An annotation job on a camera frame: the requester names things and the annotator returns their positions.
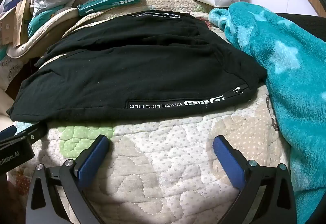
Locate black pants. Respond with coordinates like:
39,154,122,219
7,10,267,122

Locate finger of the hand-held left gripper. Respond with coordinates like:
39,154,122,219
0,122,48,145

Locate patterned quilted bed cover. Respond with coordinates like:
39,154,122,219
0,0,296,224

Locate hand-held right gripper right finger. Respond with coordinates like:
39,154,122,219
213,135,298,224

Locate teal cloth bundle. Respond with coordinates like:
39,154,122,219
28,9,55,38

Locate brown cardboard box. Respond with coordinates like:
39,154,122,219
0,0,33,48

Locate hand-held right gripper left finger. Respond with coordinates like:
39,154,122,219
25,134,110,224

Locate green paper ream pack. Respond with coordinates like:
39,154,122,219
77,0,142,16

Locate teal star fleece blanket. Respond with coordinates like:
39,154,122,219
209,1,326,217

